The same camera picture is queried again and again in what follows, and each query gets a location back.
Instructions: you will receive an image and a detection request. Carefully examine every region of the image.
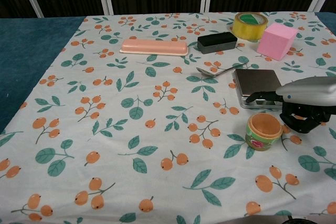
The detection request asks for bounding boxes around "pink cube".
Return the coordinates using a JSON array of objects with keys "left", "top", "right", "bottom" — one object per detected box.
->
[{"left": 256, "top": 23, "right": 299, "bottom": 61}]

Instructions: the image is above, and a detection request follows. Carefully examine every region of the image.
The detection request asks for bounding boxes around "small painted wooden cup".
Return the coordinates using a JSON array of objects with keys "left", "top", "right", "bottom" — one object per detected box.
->
[{"left": 245, "top": 112, "right": 284, "bottom": 152}]

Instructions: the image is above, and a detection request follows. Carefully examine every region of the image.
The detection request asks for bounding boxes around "pink oblong case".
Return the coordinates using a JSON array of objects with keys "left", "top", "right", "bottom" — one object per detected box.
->
[{"left": 119, "top": 38, "right": 189, "bottom": 57}]

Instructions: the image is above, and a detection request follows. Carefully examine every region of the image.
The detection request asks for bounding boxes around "black rectangular box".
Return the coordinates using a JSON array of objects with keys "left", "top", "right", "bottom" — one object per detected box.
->
[{"left": 197, "top": 31, "right": 238, "bottom": 55}]

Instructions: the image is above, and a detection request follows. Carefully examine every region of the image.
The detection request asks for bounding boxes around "metal spoon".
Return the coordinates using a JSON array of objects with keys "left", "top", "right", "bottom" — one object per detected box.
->
[{"left": 196, "top": 62, "right": 249, "bottom": 78}]

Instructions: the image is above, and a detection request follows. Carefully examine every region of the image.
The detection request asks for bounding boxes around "yellow packing tape roll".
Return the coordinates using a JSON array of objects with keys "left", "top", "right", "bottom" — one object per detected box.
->
[{"left": 232, "top": 12, "right": 269, "bottom": 41}]

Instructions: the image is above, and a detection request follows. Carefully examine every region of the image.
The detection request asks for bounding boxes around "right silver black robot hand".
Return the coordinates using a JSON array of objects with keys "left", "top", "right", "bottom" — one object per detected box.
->
[{"left": 245, "top": 76, "right": 336, "bottom": 133}]

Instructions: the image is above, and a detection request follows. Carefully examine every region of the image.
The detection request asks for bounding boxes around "silver digital scale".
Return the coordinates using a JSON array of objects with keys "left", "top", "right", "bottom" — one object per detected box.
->
[{"left": 232, "top": 68, "right": 284, "bottom": 109}]

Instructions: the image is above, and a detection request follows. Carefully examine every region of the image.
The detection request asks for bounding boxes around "floral orange fruit tablecloth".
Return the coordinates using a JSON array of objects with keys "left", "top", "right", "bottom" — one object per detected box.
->
[{"left": 0, "top": 11, "right": 336, "bottom": 224}]

